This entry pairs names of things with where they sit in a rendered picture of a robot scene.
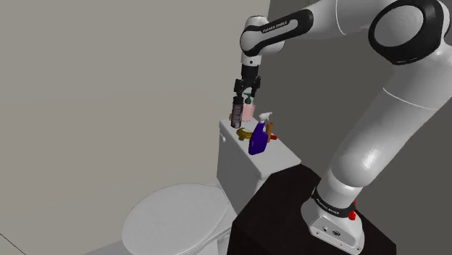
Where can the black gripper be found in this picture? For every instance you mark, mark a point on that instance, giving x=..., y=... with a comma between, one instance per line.
x=249, y=73

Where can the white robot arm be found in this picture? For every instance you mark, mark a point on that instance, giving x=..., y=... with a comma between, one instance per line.
x=381, y=134

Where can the pink soap pump bottle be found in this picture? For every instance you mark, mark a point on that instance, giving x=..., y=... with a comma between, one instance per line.
x=248, y=111

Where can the dark cylindrical bottle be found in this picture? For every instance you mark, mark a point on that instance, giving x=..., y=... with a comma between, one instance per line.
x=236, y=113

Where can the yellow curved object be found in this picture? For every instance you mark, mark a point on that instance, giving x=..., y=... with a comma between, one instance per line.
x=244, y=134

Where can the brown and red brush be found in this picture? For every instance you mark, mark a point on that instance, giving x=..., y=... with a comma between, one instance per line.
x=270, y=131

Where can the blue spray bottle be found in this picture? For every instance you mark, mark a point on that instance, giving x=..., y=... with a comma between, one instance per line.
x=257, y=139

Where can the white toilet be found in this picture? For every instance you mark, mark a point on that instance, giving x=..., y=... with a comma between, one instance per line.
x=243, y=155

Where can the dark robot stand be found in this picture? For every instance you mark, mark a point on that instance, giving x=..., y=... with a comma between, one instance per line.
x=279, y=219

